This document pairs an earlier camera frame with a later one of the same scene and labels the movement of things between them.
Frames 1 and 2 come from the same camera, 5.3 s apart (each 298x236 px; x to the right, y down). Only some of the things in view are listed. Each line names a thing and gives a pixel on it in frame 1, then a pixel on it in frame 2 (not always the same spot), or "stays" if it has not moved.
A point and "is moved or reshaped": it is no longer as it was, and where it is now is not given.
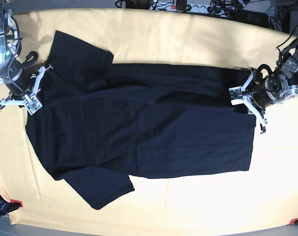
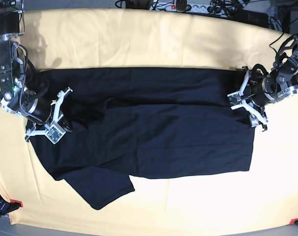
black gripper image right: [255, 85] stays
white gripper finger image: [4, 102] to [29, 132]
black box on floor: [252, 17] stays
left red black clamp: [2, 206] stays
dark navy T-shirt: [96, 124] is moved or reshaped
